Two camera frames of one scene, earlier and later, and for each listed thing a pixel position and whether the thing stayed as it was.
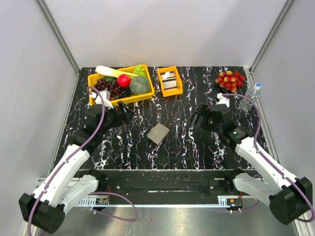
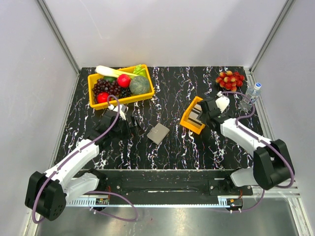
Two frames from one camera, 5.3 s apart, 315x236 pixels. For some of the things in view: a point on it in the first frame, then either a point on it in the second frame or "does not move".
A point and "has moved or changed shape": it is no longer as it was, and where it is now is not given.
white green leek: [105, 71] does not move
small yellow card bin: [171, 92] -> [190, 126]
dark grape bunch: [125, 92] does not move
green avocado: [110, 78] does not move
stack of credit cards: [169, 79] has moved or changed shape
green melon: [139, 85] does not move
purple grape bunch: [112, 86] does not move
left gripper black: [123, 118] -> [136, 124]
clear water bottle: [252, 93] does not move
